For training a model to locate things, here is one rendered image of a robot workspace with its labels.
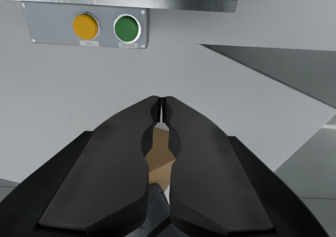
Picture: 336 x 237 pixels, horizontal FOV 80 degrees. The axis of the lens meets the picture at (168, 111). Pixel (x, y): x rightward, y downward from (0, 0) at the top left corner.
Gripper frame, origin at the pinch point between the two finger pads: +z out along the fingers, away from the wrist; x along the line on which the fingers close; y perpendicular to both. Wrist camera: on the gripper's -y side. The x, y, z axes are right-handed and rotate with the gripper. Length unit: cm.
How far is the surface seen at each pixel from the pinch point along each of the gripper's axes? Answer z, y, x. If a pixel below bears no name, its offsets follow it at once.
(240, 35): 37.3, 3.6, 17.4
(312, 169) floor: 123, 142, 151
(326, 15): 37, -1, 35
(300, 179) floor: 123, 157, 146
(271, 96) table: 37, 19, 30
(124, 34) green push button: 26.1, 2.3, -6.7
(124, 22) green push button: 26.1, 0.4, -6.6
